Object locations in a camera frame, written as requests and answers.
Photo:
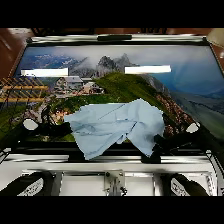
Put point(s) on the light blue shirt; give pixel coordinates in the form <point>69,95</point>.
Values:
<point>110,126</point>

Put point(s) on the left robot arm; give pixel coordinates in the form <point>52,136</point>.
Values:
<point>50,129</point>

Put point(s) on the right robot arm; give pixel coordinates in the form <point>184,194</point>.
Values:
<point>176,138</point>

